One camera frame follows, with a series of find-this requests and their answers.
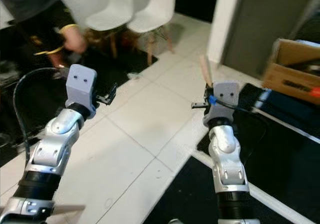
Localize orange red object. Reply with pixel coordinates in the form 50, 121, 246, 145
307, 86, 320, 99

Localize light wooden stick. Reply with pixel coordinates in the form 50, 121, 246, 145
198, 54, 213, 87

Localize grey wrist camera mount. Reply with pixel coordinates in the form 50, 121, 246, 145
65, 64, 98, 120
203, 80, 241, 127

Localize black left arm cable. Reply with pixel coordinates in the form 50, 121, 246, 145
13, 67, 76, 167

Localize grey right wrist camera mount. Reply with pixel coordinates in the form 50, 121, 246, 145
203, 80, 241, 127

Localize brown cardboard box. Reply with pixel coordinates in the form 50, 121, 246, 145
262, 38, 320, 102

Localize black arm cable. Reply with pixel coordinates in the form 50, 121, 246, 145
13, 67, 76, 167
215, 100, 270, 155

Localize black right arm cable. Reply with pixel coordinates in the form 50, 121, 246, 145
215, 100, 270, 155

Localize black floor mat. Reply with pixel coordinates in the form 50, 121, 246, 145
142, 109, 320, 224

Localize grey door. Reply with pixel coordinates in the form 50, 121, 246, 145
222, 0, 320, 80

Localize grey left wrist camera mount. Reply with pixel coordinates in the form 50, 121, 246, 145
65, 64, 98, 120

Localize white plastic chair wooden legs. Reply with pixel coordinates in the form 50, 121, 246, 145
55, 0, 148, 60
127, 0, 178, 67

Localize large black rug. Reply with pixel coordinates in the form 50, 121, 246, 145
0, 54, 158, 167

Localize person's bare hand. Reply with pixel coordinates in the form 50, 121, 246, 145
61, 24, 88, 55

